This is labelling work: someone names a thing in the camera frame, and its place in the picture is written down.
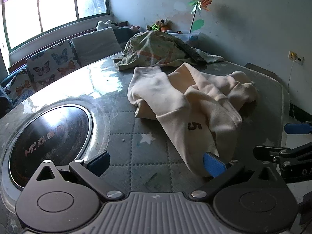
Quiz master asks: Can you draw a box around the wall socket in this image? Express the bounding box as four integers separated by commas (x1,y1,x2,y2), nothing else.
289,50,305,65

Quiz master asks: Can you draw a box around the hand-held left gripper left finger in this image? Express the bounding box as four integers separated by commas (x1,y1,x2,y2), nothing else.
29,151,125,202

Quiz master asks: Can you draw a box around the black round glass cooktop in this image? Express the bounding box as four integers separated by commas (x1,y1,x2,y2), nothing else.
8,104,93,191

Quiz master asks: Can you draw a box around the colourful pinwheel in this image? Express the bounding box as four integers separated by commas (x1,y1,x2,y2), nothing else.
188,0,212,33

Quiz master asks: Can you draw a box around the butterfly print cushion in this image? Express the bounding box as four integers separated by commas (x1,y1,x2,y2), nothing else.
26,40,82,90

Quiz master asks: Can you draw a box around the butterfly print sofa cover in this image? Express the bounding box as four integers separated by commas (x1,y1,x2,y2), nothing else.
0,68,36,108

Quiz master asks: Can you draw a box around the brown teddy bear group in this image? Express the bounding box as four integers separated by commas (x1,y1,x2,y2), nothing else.
146,19,171,32

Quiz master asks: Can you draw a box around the dark grey cushion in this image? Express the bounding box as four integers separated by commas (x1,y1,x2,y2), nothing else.
114,27,147,45

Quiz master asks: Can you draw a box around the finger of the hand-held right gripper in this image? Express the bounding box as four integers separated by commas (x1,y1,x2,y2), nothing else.
285,122,312,135
253,145,292,162

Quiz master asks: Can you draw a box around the clear plastic storage box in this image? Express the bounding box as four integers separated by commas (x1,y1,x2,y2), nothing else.
168,32,200,42

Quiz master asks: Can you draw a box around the cream sweatshirt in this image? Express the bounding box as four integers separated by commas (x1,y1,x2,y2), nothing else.
127,63,258,178

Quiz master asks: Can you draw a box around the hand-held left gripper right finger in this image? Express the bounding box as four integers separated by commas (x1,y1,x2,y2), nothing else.
190,152,283,200

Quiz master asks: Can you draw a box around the green printed cloth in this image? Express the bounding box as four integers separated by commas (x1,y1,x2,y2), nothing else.
113,30,225,72

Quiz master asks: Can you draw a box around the thin wall cable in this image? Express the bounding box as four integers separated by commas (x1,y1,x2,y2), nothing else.
287,65,294,117

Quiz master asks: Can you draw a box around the window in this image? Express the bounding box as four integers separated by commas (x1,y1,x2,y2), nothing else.
0,0,110,51

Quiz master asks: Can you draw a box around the blue garment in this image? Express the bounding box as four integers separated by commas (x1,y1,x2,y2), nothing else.
0,85,12,113

